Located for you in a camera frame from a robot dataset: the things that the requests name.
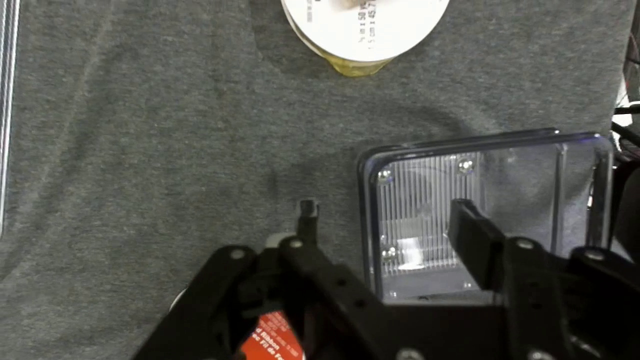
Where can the narrow clear plastic tray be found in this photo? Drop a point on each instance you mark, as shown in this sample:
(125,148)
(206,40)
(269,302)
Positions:
(7,101)

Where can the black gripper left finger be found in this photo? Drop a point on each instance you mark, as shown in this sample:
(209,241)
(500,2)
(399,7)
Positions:
(312,292)

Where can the small clear plastic container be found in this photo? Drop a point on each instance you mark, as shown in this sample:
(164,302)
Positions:
(426,220)

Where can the grey table cloth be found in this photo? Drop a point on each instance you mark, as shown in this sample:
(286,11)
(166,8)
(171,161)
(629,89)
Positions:
(166,152)

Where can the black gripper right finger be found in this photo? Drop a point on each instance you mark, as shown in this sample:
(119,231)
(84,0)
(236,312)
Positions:
(553,301)

